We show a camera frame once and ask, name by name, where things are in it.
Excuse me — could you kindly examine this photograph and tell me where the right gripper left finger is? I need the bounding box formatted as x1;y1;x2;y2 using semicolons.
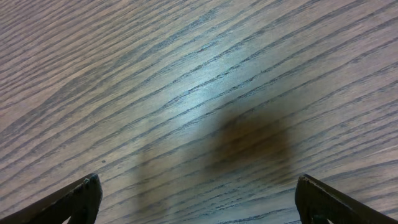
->
1;173;103;224

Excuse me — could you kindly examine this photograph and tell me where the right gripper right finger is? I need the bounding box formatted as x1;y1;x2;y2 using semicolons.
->
295;174;397;224

